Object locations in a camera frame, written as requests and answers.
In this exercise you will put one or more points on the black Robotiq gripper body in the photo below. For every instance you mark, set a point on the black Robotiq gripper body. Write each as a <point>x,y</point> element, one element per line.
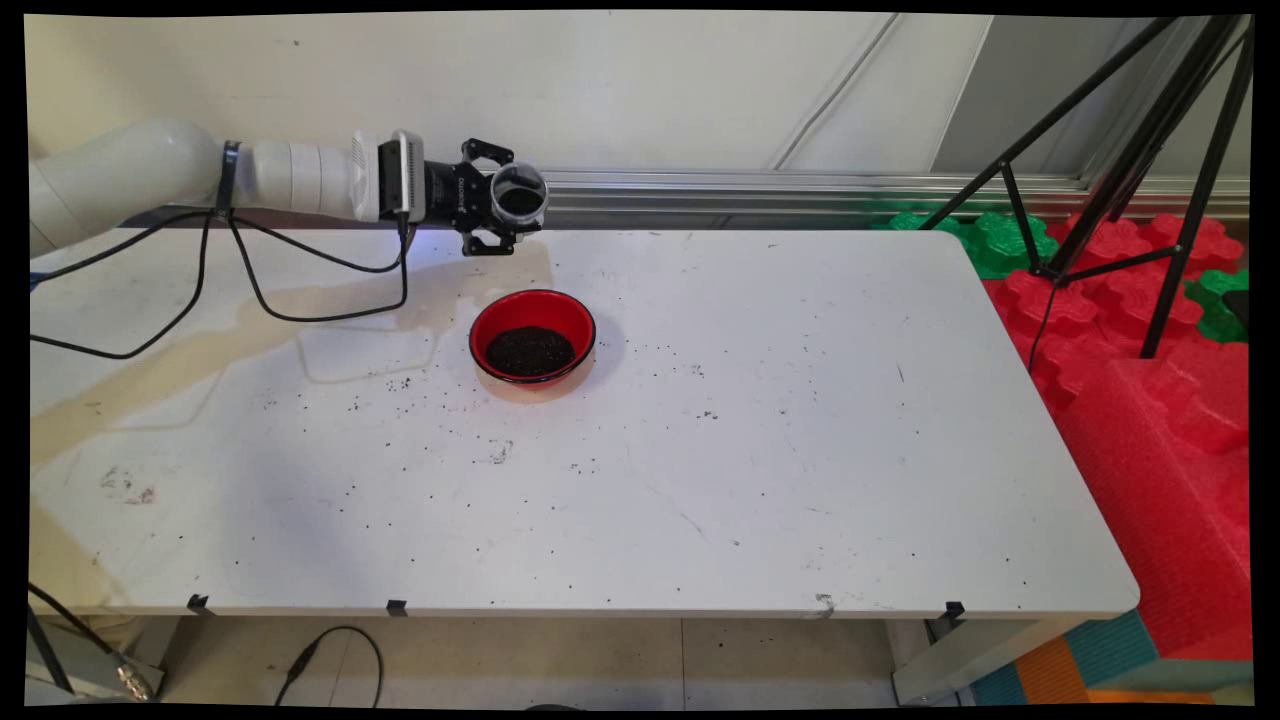
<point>455,195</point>

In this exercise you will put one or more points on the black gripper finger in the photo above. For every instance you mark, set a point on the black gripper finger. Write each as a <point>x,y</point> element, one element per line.
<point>488,153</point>
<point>490,242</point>

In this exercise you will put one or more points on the black seeds portion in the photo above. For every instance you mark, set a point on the black seeds portion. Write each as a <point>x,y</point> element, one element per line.
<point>520,202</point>

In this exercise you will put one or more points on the clear plastic jar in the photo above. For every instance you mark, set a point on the clear plastic jar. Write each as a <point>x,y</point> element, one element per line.
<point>535,180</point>

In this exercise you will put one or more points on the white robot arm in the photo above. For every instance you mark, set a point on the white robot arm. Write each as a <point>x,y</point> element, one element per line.
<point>130,170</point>

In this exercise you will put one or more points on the red bowl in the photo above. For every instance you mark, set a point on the red bowl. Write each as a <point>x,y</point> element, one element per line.
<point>500,320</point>

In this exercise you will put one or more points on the black seeds pile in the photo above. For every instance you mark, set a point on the black seeds pile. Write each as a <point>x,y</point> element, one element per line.
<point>530,352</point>

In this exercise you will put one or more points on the green foam puzzle piece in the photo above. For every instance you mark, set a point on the green foam puzzle piece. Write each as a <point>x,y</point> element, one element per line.
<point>985,245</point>
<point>1205,300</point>

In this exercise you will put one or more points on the grey table leg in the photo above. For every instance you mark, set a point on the grey table leg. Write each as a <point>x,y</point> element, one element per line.
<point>90,662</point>
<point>970,660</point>

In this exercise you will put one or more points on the red foam puzzle mat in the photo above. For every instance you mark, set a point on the red foam puzzle mat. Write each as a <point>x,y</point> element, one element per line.
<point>1100,310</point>

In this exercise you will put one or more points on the black tripod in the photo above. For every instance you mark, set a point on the black tripod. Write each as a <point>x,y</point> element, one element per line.
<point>1140,150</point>

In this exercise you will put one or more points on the orange foam mat tile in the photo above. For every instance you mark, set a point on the orange foam mat tile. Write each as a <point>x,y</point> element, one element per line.
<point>1050,672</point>

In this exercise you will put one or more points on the teal foam mat tile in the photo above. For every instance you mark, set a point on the teal foam mat tile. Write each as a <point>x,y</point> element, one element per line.
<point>1110,645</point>

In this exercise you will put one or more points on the white camera bracket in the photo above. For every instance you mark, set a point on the white camera bracket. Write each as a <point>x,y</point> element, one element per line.
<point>365,175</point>

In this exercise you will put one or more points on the aluminium rail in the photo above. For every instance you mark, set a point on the aluminium rail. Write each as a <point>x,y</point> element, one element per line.
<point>700,190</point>

